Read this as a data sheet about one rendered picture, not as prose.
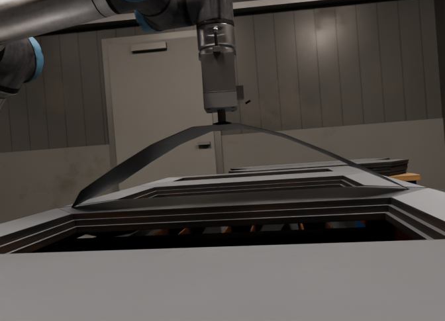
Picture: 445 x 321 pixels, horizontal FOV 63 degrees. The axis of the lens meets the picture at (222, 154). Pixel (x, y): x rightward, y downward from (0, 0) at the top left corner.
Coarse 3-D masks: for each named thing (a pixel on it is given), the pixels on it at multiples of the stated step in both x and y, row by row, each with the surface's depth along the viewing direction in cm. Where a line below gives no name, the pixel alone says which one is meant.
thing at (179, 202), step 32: (160, 192) 110; (192, 192) 109; (224, 192) 106; (256, 192) 79; (288, 192) 75; (320, 192) 71; (352, 192) 68; (384, 192) 65; (64, 224) 63; (96, 224) 66; (128, 224) 64; (160, 224) 63; (192, 224) 62; (224, 224) 61; (256, 224) 60; (416, 224) 46
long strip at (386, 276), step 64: (0, 256) 39; (64, 256) 37; (128, 256) 35; (192, 256) 33; (256, 256) 32; (320, 256) 30; (384, 256) 29; (0, 320) 22; (64, 320) 22; (128, 320) 21; (192, 320) 20; (256, 320) 20; (320, 320) 19; (384, 320) 19
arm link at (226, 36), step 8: (208, 24) 68; (216, 24) 68; (224, 24) 68; (200, 32) 69; (208, 32) 68; (224, 32) 68; (232, 32) 70; (200, 40) 69; (208, 40) 68; (224, 40) 68; (232, 40) 69; (200, 48) 70; (208, 48) 69
